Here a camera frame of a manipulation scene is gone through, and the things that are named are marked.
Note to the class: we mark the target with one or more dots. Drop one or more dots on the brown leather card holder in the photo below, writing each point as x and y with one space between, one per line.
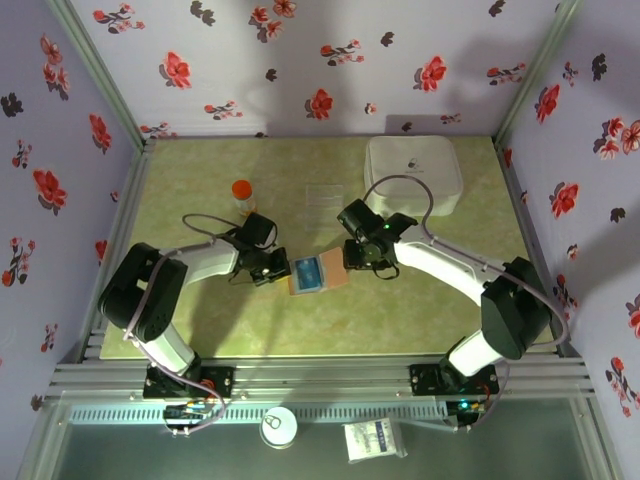
335 272

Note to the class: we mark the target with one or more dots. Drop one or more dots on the aluminium corner post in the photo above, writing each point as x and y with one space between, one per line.
104 75
538 67

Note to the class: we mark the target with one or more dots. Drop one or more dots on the white plastic packet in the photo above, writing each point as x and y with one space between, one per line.
372 440

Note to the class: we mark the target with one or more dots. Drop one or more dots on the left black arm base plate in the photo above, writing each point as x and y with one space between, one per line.
220 382

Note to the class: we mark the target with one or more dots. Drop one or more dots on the clear plastic card tray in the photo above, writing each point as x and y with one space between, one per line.
324 207

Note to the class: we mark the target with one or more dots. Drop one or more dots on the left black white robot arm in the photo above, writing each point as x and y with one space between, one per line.
145 290

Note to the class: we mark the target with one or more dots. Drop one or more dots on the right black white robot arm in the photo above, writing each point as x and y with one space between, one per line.
515 310

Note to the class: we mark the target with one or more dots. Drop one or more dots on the small circuit board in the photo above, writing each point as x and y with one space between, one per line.
185 412
465 407

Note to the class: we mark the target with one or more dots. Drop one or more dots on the orange pill bottle red cap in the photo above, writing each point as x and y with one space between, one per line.
244 197

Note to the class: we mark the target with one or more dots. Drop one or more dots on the white tin can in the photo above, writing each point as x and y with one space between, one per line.
278 427

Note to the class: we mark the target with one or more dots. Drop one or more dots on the white zip pouch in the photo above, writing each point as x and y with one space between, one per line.
412 160

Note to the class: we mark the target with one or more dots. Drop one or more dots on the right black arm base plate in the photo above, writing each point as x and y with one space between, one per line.
425 380

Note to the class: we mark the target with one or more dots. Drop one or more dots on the aluminium side rail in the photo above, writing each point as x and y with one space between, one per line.
131 190
511 175

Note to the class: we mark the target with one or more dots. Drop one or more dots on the aluminium front frame rail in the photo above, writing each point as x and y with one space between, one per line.
320 375

